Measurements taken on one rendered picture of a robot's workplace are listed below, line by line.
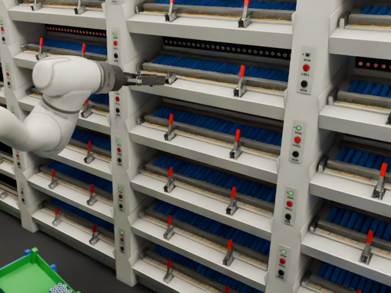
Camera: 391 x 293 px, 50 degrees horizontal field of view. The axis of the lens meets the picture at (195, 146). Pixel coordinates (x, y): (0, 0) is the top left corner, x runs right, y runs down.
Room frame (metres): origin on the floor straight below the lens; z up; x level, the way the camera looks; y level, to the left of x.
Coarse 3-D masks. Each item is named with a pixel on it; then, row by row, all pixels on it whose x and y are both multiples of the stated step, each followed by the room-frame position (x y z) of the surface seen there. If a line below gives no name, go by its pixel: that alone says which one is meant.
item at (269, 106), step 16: (176, 48) 1.56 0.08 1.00; (192, 48) 1.52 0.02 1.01; (128, 64) 1.48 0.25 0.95; (288, 64) 1.31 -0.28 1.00; (176, 80) 1.40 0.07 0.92; (208, 80) 1.36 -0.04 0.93; (176, 96) 1.37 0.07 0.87; (192, 96) 1.32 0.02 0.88; (208, 96) 1.28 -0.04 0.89; (224, 96) 1.25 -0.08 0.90; (256, 96) 1.22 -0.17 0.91; (272, 96) 1.20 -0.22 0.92; (256, 112) 1.20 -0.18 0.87; (272, 112) 1.16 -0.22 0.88
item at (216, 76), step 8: (144, 64) 1.51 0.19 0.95; (152, 64) 1.50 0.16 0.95; (152, 72) 1.47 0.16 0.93; (160, 72) 1.47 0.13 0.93; (168, 72) 1.45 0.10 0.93; (176, 72) 1.43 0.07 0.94; (184, 72) 1.41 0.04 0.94; (192, 72) 1.39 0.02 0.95; (200, 72) 1.37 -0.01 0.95; (208, 72) 1.36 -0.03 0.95; (216, 72) 1.35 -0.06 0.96; (216, 80) 1.34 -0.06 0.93; (224, 80) 1.33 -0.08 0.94; (232, 80) 1.31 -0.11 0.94; (248, 80) 1.27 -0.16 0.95; (256, 80) 1.26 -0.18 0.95; (264, 80) 1.25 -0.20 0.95; (272, 80) 1.24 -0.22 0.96; (256, 88) 1.24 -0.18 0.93; (272, 88) 1.23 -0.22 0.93; (280, 88) 1.21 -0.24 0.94
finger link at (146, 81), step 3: (138, 78) 1.18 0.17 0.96; (141, 78) 1.19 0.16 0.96; (144, 78) 1.21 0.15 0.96; (147, 78) 1.22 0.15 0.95; (150, 78) 1.23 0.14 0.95; (153, 78) 1.24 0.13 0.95; (156, 78) 1.26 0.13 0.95; (144, 81) 1.21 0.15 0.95; (147, 81) 1.22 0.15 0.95; (150, 81) 1.23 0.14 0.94; (153, 81) 1.24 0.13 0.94; (138, 84) 1.17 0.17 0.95; (141, 84) 1.19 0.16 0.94; (144, 84) 1.21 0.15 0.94; (147, 84) 1.22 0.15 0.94; (150, 84) 1.23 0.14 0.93; (153, 84) 1.24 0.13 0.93
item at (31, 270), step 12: (36, 252) 1.48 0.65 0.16; (12, 264) 1.41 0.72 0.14; (24, 264) 1.47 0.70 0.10; (36, 264) 1.49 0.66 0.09; (0, 276) 1.38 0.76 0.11; (12, 276) 1.40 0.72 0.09; (24, 276) 1.42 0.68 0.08; (36, 276) 1.43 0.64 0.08; (48, 276) 1.45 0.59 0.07; (0, 288) 1.30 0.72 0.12; (12, 288) 1.35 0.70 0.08; (24, 288) 1.36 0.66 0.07; (36, 288) 1.38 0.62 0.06; (48, 288) 1.39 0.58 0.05
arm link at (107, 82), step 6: (102, 66) 1.11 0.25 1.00; (108, 66) 1.13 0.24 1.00; (102, 72) 1.09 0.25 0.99; (108, 72) 1.11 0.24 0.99; (114, 72) 1.13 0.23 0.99; (102, 78) 1.09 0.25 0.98; (108, 78) 1.11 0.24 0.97; (114, 78) 1.13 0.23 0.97; (102, 84) 1.09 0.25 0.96; (108, 84) 1.11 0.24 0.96; (114, 84) 1.13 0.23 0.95; (102, 90) 1.10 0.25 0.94; (108, 90) 1.12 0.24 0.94
